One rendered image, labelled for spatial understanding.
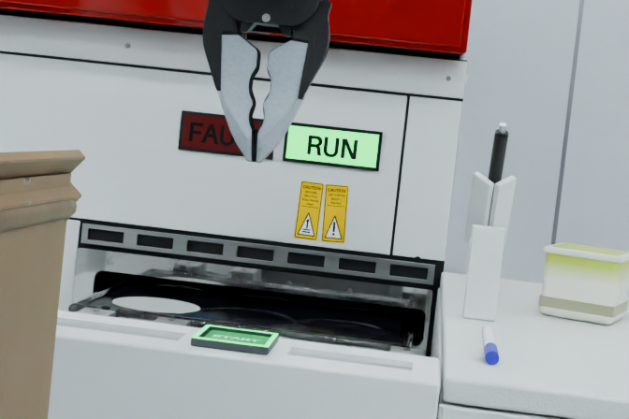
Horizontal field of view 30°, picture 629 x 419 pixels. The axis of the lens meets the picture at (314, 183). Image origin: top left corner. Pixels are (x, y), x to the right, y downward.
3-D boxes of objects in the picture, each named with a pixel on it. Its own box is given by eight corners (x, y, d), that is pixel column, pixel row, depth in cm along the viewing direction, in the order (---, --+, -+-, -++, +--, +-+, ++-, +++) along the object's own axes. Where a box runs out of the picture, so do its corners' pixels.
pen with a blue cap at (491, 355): (482, 321, 99) (486, 350, 86) (493, 322, 99) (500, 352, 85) (480, 332, 100) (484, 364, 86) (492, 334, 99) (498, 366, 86)
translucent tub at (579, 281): (553, 307, 120) (562, 241, 120) (627, 319, 117) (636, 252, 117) (534, 314, 114) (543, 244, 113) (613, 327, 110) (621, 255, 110)
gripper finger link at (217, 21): (264, 95, 85) (277, -23, 85) (261, 94, 84) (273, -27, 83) (201, 89, 86) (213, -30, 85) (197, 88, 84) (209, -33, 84)
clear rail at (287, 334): (69, 313, 129) (70, 301, 129) (411, 356, 125) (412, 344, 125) (65, 315, 128) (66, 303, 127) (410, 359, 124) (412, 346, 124)
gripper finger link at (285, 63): (303, 165, 89) (316, 44, 89) (294, 166, 84) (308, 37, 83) (263, 160, 90) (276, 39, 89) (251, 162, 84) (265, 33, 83)
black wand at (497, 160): (510, 129, 102) (511, 121, 103) (494, 127, 102) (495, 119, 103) (484, 295, 115) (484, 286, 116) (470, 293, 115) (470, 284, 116)
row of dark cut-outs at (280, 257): (81, 242, 147) (83, 223, 146) (432, 284, 142) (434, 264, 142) (80, 242, 146) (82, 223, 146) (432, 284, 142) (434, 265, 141)
